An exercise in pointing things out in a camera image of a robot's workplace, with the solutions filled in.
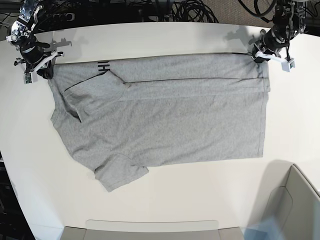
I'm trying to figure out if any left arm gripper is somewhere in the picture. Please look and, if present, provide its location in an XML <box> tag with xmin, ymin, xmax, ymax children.
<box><xmin>251</xmin><ymin>47</ymin><xmax>272</xmax><ymax>64</ymax></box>

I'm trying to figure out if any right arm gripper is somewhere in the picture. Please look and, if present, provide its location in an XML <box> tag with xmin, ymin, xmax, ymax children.
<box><xmin>37</xmin><ymin>60</ymin><xmax>54</xmax><ymax>80</ymax></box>

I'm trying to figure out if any grey T-shirt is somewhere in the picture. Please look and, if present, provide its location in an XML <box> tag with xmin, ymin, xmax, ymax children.
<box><xmin>48</xmin><ymin>53</ymin><xmax>270</xmax><ymax>192</ymax></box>

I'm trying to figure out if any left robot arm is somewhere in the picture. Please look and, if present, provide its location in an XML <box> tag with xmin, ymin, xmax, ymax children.
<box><xmin>251</xmin><ymin>0</ymin><xmax>306</xmax><ymax>72</ymax></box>

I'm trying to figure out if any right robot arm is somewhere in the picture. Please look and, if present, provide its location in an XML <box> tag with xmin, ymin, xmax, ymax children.
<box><xmin>6</xmin><ymin>0</ymin><xmax>59</xmax><ymax>84</ymax></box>

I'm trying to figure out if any black Cisco equipment box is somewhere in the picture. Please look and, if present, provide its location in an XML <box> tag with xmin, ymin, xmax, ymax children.
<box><xmin>42</xmin><ymin>12</ymin><xmax>76</xmax><ymax>23</ymax></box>

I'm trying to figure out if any beige chair right side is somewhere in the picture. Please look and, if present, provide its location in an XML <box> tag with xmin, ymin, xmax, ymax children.
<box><xmin>263</xmin><ymin>165</ymin><xmax>320</xmax><ymax>240</ymax></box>

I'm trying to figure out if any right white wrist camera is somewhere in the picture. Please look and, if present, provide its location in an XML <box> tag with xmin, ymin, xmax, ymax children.
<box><xmin>13</xmin><ymin>50</ymin><xmax>64</xmax><ymax>84</ymax></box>

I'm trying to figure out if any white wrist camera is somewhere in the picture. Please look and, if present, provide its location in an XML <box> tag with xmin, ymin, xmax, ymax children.
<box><xmin>253</xmin><ymin>43</ymin><xmax>296</xmax><ymax>72</ymax></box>
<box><xmin>13</xmin><ymin>50</ymin><xmax>64</xmax><ymax>84</ymax></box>

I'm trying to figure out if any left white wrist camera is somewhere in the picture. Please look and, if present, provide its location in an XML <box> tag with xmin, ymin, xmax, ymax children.
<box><xmin>253</xmin><ymin>43</ymin><xmax>296</xmax><ymax>72</ymax></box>

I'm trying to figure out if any coiled black cable bundle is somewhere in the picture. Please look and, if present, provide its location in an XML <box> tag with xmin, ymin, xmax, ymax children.
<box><xmin>154</xmin><ymin>0</ymin><xmax>221</xmax><ymax>24</ymax></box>

